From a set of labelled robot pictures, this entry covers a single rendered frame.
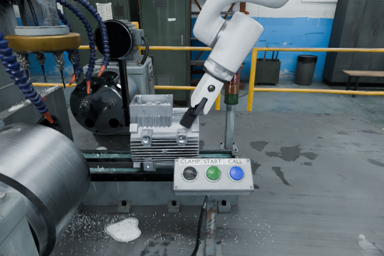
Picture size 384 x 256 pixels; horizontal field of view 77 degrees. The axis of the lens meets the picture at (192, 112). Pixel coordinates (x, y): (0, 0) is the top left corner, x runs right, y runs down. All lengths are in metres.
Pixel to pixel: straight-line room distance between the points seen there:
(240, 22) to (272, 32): 5.14
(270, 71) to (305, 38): 1.10
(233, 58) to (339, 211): 0.61
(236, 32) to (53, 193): 0.51
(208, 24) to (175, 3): 3.12
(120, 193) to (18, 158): 0.41
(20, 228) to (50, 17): 0.52
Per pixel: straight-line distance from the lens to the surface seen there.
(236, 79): 1.02
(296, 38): 5.90
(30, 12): 0.77
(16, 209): 0.41
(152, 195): 0.84
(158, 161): 0.74
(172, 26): 3.74
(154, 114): 0.71
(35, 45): 0.73
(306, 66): 5.62
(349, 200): 1.02
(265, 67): 5.31
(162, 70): 3.84
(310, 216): 0.90
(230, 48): 0.61
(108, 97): 1.01
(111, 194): 0.87
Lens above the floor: 1.38
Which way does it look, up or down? 22 degrees down
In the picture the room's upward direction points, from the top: straight up
